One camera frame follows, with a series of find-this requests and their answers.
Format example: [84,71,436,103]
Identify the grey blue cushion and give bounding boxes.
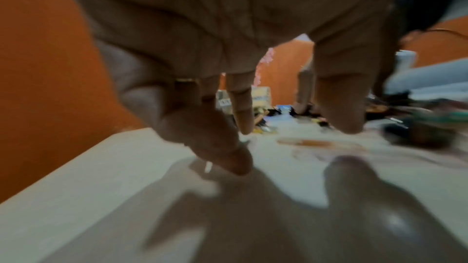
[384,58,468,98]

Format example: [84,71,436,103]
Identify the pink flower decoration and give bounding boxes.
[255,47,275,87]

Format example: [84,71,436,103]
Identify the person's left hand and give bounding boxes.
[58,0,404,176]

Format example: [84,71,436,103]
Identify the brown cardboard box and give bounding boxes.
[215,86,273,113]

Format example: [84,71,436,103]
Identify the dark green basket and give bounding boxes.
[383,108,468,149]

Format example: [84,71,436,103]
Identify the person's right hand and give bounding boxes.
[323,155,468,263]

